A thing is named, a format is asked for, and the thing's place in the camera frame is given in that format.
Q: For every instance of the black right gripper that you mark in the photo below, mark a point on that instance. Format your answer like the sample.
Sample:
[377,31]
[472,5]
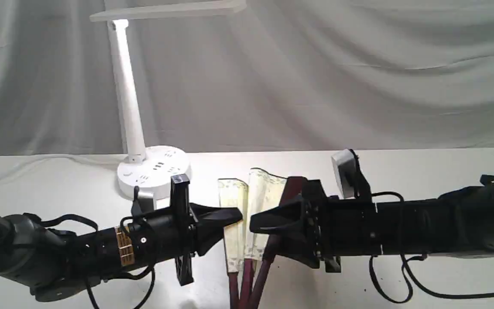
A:
[346,228]

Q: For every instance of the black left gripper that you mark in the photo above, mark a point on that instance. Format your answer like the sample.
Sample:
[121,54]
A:
[171,233]

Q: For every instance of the maroon ribbed paper folding fan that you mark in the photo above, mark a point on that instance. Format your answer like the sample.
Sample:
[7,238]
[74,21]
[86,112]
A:
[249,256]

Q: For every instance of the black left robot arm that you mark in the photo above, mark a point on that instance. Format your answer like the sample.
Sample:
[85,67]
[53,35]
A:
[60,258]

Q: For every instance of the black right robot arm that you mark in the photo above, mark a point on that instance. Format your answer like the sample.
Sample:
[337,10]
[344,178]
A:
[314,227]

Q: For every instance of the white desk lamp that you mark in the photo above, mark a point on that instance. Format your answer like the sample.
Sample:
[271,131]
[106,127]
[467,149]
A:
[147,171]

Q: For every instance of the grey fabric backdrop curtain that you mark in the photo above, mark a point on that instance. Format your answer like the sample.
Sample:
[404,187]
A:
[279,75]

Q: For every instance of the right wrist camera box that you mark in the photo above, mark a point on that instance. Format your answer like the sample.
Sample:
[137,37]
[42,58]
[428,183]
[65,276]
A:
[344,167]

